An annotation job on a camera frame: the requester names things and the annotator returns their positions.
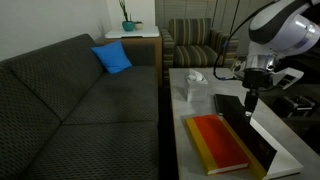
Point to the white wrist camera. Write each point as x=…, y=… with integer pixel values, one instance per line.
x=286, y=77

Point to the black device on floor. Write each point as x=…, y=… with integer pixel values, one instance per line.
x=291, y=106

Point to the small white bowl pot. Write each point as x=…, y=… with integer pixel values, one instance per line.
x=138, y=25

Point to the dark grey fabric sofa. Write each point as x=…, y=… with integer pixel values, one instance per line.
x=64, y=117

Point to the striped armchair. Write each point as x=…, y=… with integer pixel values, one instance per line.
x=192, y=43

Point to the teal plant pot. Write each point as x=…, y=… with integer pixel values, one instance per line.
x=128, y=26

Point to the grey coffee table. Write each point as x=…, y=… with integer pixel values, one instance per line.
x=189, y=164

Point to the blue throw pillow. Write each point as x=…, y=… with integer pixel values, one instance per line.
x=113, y=57

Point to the large black book yellow spine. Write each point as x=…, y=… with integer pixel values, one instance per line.
x=269, y=159

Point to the small black notebook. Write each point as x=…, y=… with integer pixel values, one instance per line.
x=221, y=102

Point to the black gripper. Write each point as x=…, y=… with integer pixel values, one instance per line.
x=254, y=78

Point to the grey tissue box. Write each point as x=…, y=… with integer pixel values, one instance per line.
x=196, y=86

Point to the orange book yellow spine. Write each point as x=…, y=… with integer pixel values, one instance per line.
x=219, y=151

